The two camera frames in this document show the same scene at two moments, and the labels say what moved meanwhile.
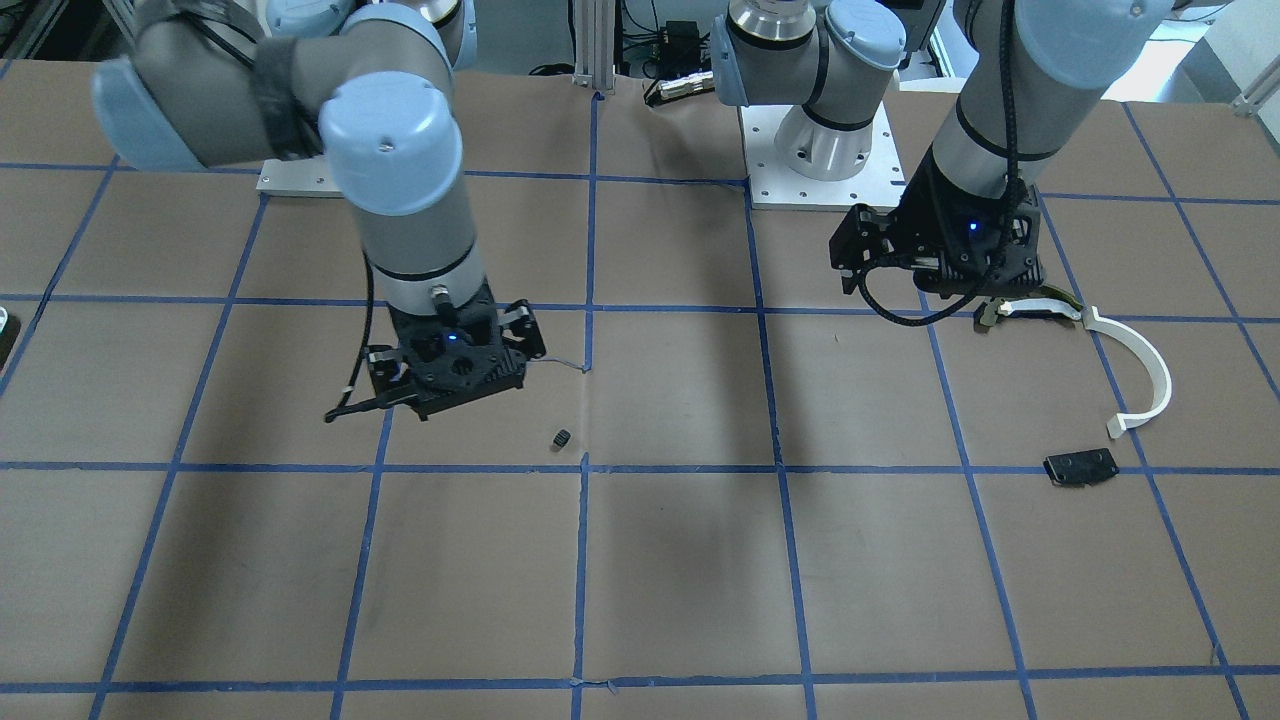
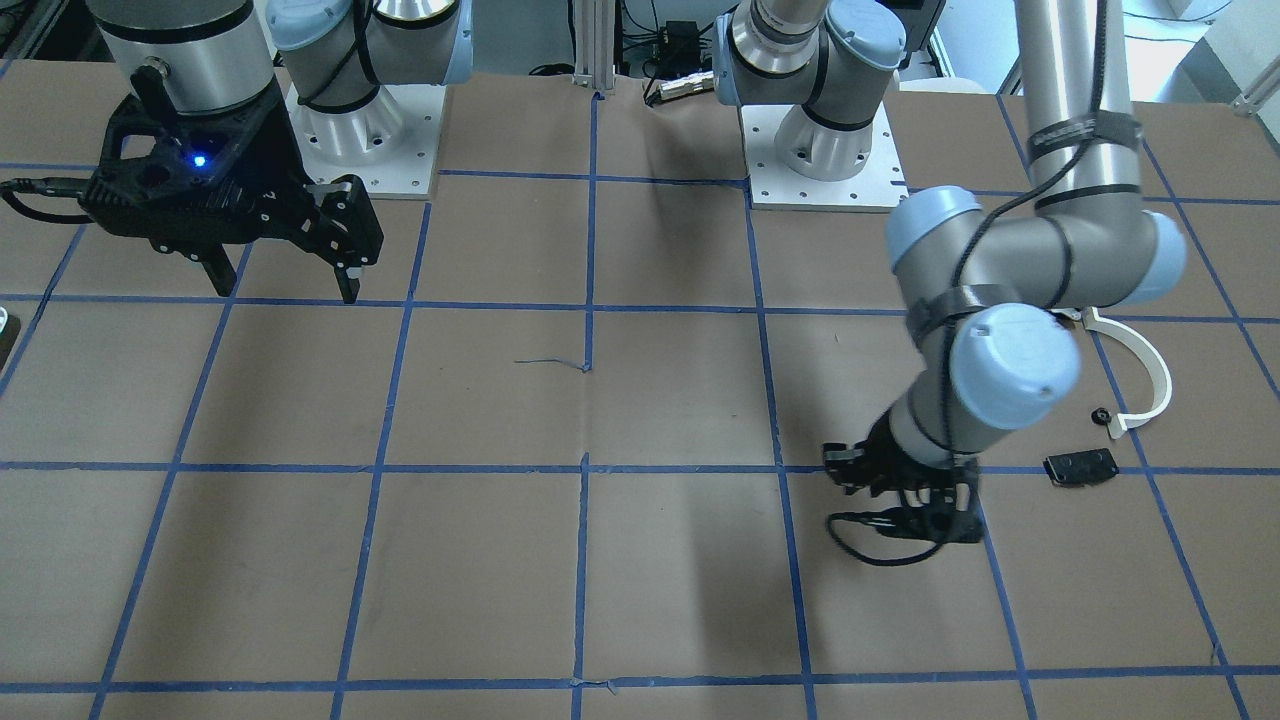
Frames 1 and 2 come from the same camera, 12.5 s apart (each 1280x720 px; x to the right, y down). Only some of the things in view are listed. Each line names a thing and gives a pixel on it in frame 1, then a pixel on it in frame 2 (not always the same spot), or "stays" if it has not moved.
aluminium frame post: (594, 30) stays
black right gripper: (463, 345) to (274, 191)
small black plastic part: (1081, 467) stays
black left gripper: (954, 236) to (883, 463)
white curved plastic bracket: (1158, 368) stays
